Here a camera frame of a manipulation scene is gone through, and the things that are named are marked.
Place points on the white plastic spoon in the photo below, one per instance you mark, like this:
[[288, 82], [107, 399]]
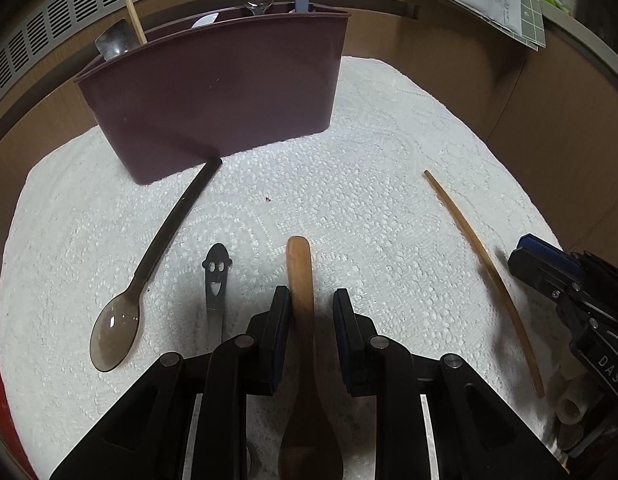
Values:
[[205, 20]]

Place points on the gloved right hand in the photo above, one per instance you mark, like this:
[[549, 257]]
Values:
[[576, 394]]

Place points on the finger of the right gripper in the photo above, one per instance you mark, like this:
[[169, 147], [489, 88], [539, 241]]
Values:
[[550, 282], [548, 253]]

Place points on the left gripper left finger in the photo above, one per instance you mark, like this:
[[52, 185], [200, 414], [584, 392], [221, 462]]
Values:
[[265, 357]]

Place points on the grey metal spatula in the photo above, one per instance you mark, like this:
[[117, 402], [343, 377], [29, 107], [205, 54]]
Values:
[[118, 39]]

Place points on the smoky spoon with black handle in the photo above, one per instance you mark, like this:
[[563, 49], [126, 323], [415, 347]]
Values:
[[116, 327]]

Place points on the wooden spoon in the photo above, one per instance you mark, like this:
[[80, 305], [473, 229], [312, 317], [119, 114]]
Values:
[[309, 448]]

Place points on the wooden chopstick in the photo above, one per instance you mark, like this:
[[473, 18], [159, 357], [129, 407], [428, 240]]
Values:
[[495, 280], [135, 21]]

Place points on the purple plastic utensil holder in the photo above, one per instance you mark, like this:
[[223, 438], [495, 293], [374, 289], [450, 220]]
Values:
[[197, 92]]

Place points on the black smiley-handle spoon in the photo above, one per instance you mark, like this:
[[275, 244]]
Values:
[[216, 266]]

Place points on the white lace table cloth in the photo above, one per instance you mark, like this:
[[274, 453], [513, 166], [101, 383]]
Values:
[[359, 192]]

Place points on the red floor mat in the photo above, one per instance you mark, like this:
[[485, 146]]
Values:
[[9, 434]]

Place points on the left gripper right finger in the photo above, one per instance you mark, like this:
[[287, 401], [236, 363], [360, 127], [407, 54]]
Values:
[[357, 358]]

